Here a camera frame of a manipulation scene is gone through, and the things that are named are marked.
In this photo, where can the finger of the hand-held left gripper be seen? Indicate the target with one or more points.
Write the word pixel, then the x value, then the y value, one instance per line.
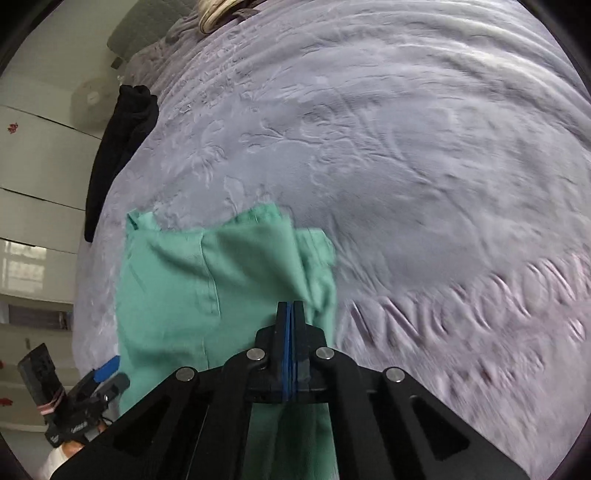
pixel 107 367
pixel 115 385

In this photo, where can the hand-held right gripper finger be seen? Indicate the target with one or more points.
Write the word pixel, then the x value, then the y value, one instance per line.
pixel 292 350
pixel 285 350

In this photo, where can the green garment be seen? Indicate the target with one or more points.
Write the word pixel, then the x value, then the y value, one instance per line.
pixel 184 286

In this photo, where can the person's left forearm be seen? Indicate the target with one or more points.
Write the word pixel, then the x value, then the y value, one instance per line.
pixel 57 461

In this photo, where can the lilac embossed blanket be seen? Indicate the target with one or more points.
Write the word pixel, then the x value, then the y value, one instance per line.
pixel 392 161

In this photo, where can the white wardrobe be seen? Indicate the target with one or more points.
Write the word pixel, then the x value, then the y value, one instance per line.
pixel 37 161

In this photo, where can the black cloth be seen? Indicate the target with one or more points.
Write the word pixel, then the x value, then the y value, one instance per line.
pixel 124 138

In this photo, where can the white electric fan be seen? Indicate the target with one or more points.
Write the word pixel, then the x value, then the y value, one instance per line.
pixel 91 101

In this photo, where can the grey headboard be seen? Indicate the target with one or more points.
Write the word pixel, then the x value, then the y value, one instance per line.
pixel 138 32

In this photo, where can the cream cloth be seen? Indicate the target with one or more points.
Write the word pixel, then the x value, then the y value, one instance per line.
pixel 217 16

